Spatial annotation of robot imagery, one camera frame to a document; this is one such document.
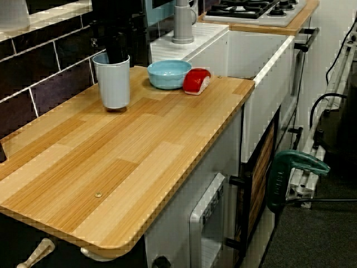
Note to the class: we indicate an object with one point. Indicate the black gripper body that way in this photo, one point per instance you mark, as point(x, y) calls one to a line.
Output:
point(120, 16)

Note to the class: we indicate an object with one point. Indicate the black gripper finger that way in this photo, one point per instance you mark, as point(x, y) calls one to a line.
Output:
point(94, 42)
point(118, 47)

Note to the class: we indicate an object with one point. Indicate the light blue plastic cup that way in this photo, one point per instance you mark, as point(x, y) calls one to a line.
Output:
point(114, 89)

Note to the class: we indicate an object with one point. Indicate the light blue plastic bowl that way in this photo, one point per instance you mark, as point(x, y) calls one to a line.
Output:
point(167, 78)

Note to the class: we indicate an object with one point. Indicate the red toy sushi piece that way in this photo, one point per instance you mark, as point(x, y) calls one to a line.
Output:
point(193, 81)

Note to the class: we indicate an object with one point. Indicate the teal plastic bin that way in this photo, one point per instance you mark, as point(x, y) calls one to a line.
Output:
point(160, 16)

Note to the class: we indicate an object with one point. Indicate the cream shelf board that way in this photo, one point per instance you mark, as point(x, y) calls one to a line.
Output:
point(55, 19)

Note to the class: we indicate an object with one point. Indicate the dark tile backsplash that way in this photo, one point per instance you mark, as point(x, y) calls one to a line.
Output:
point(55, 78)

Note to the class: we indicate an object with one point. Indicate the grey toy faucet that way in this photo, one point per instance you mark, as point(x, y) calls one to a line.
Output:
point(182, 25)

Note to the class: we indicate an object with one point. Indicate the white toy stove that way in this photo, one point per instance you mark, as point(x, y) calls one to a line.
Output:
point(279, 16)

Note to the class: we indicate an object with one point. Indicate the white toy sink unit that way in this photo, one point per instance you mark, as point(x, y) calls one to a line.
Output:
point(265, 111)

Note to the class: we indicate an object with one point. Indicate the white toy kitchen cabinet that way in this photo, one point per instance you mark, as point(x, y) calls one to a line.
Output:
point(167, 223)

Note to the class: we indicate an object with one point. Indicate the wood pattern cabinet door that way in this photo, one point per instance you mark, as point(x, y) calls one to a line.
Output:
point(259, 167)

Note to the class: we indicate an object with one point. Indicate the white toy oven cabinet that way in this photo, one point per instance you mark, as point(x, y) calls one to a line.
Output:
point(305, 83)

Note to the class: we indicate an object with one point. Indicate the white wooden peg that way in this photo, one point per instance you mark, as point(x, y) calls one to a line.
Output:
point(97, 255)
point(36, 251)

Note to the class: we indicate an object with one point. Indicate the green clamp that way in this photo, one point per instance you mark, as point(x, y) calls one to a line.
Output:
point(279, 181)

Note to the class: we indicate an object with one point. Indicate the black round knob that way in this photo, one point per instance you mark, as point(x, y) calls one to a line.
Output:
point(161, 262)

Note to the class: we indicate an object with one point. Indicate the dark bulky floor object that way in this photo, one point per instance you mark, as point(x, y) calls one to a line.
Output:
point(340, 134)

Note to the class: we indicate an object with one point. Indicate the aluminium frame rail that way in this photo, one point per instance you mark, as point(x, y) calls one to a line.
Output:
point(302, 192)

